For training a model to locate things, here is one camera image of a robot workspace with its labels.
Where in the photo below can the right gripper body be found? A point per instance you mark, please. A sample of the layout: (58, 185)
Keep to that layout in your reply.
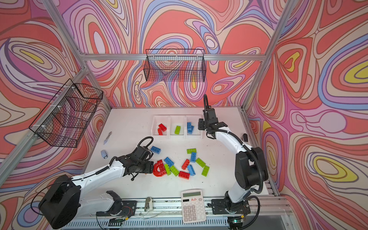
(203, 124)

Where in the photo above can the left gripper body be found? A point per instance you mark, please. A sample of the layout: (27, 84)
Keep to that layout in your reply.
(145, 167)

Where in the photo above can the red arch piece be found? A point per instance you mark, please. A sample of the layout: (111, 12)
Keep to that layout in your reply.
(159, 169)

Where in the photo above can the green lego brick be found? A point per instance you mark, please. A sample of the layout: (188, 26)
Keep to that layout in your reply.
(200, 162)
(167, 168)
(174, 170)
(190, 151)
(177, 130)
(205, 170)

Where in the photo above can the red lego brick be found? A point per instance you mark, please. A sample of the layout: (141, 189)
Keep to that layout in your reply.
(159, 131)
(185, 164)
(163, 127)
(184, 175)

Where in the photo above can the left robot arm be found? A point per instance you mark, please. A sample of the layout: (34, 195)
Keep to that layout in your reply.
(67, 196)

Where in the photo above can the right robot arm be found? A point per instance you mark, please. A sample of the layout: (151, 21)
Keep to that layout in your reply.
(250, 166)

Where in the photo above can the small blue grey object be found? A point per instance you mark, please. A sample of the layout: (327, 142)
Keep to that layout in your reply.
(104, 154)

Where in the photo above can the grey pen tool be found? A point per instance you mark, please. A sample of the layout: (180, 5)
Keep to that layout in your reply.
(107, 138)

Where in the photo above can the small silver clamp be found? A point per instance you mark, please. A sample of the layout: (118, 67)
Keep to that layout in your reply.
(148, 204)

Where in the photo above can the white calculator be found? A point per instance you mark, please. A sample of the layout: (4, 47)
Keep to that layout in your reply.
(193, 208)

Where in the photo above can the back wire basket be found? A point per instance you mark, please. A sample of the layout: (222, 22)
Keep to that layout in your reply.
(175, 65)

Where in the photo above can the wire basket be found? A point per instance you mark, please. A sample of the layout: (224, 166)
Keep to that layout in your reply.
(175, 65)
(65, 124)

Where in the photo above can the left wire basket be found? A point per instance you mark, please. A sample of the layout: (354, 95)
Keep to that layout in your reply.
(65, 124)

